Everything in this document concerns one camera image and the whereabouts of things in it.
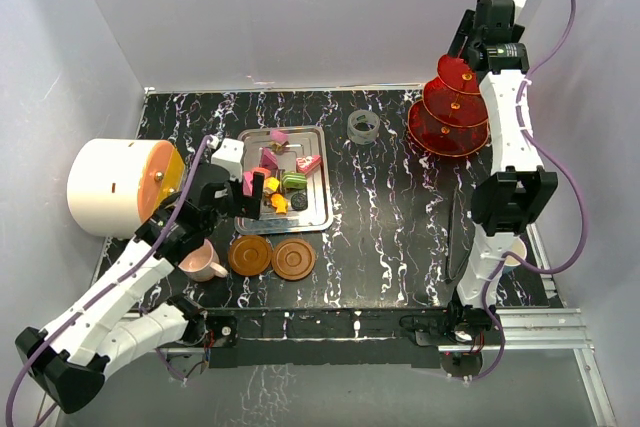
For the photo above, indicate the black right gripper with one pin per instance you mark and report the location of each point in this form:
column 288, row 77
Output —
column 464, row 37

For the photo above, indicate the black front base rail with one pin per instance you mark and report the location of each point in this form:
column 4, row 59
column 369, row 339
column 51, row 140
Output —
column 432, row 338

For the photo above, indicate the pink square cake block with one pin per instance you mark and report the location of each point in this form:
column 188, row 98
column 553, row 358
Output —
column 248, row 184

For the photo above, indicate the magenta layered cake wedge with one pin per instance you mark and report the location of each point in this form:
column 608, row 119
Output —
column 268, row 159

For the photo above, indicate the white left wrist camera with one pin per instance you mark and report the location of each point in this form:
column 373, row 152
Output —
column 229, row 155

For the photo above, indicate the silver metal tray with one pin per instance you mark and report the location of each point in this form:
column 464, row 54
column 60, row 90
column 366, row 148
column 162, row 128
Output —
column 302, row 141

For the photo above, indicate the pink roll cake top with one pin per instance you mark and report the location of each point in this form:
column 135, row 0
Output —
column 278, row 136

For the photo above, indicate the orange fish shaped pastry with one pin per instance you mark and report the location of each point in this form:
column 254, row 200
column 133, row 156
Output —
column 279, row 203

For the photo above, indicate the dark chocolate cookie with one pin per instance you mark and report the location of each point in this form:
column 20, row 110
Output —
column 299, row 201

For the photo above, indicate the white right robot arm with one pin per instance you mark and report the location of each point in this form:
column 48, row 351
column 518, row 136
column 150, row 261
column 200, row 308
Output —
column 518, row 188

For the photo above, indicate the red white strawberry cake slice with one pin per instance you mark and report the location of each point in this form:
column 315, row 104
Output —
column 307, row 164

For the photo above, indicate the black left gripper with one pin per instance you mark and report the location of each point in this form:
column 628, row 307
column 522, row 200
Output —
column 237, row 209

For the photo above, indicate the pink ceramic cup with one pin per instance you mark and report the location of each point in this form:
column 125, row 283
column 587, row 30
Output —
column 203, row 264

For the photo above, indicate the brown wooden coaster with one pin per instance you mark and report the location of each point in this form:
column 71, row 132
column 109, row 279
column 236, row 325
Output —
column 250, row 255
column 293, row 259

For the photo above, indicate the brown wooden coaster right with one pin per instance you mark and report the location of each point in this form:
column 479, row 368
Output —
column 293, row 259

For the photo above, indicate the clear tape roll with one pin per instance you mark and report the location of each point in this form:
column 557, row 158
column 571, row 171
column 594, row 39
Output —
column 363, row 127

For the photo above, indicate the white cylindrical drum container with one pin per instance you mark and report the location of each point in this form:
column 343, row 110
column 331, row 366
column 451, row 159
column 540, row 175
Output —
column 115, row 185

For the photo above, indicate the aluminium frame rail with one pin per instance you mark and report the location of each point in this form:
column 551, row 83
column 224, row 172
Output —
column 548, row 374

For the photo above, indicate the brown wooden coaster left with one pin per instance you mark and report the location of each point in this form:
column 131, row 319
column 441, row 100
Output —
column 250, row 255

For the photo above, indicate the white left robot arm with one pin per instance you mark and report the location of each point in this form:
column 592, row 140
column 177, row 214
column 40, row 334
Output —
column 72, row 357

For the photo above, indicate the blue ceramic cup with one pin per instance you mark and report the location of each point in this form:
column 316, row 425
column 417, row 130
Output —
column 511, row 262

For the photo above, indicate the green striped macaron cake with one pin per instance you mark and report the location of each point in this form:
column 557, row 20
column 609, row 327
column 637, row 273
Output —
column 293, row 181

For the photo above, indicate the red three-tier cake stand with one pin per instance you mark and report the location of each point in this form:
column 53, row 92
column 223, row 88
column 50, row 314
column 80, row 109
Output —
column 450, row 119

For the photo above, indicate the yellow orange cake piece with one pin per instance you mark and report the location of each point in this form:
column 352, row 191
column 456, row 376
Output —
column 271, row 186

